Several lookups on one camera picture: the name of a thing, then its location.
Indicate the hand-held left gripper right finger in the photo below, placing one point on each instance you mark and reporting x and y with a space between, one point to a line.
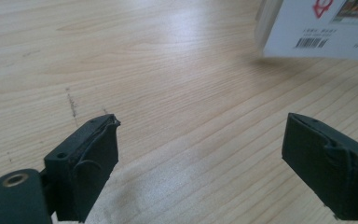
326 165

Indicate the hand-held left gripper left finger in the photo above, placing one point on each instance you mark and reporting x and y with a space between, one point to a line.
84 165

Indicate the white book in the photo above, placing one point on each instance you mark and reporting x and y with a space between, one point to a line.
307 25

